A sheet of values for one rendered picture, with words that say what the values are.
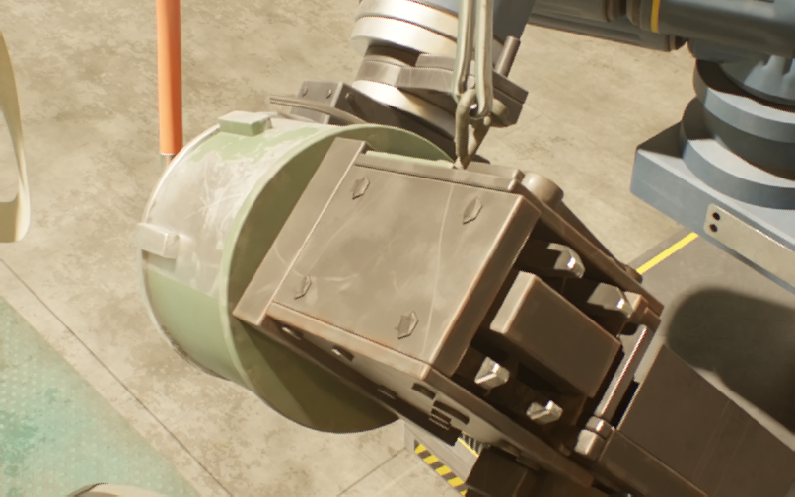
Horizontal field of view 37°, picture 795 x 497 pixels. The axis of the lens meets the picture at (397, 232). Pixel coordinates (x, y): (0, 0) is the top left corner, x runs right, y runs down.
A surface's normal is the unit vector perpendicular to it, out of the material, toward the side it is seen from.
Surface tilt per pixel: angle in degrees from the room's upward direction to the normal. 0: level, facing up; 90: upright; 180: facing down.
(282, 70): 0
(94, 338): 0
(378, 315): 43
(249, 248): 65
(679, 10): 99
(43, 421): 0
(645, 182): 90
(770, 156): 90
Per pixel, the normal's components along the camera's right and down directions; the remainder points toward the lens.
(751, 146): -0.55, 0.54
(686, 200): -0.76, 0.42
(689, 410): 0.55, 0.15
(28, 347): 0.00, -0.76
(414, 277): -0.67, -0.50
